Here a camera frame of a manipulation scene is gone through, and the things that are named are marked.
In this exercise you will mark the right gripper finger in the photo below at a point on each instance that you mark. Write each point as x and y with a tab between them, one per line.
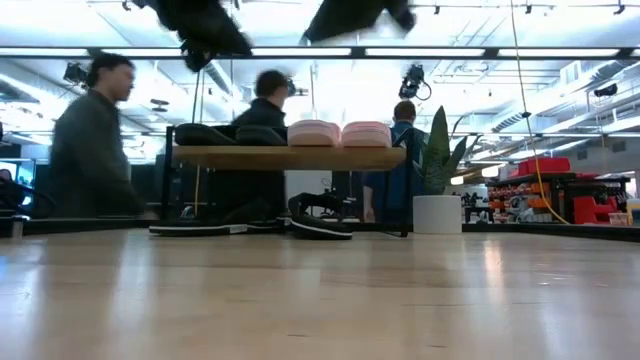
332	24

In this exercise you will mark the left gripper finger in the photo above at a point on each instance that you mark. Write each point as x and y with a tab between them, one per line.
235	44

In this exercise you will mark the black slide sandal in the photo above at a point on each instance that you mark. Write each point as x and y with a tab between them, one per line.
260	137
200	136

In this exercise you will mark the pink slide sandal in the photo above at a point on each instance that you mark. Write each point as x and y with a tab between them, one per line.
366	135
312	134

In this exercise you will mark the black flip-flop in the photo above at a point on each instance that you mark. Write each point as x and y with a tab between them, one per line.
320	230
200	230

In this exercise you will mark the black rig crossbar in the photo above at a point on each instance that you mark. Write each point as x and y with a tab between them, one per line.
357	51

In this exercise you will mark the person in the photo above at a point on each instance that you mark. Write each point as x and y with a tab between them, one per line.
260	112
90	150
385	195

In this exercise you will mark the green plant in white pot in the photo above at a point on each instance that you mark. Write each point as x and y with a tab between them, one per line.
437	215

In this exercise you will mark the storage rack with red bins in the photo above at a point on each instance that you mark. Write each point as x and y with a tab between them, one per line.
545	165

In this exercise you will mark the black hanging camera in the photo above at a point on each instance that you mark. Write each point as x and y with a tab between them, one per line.
76	73
412	80
606	90

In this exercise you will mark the wooden shelf with black frame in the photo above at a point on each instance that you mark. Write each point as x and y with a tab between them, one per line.
280	158

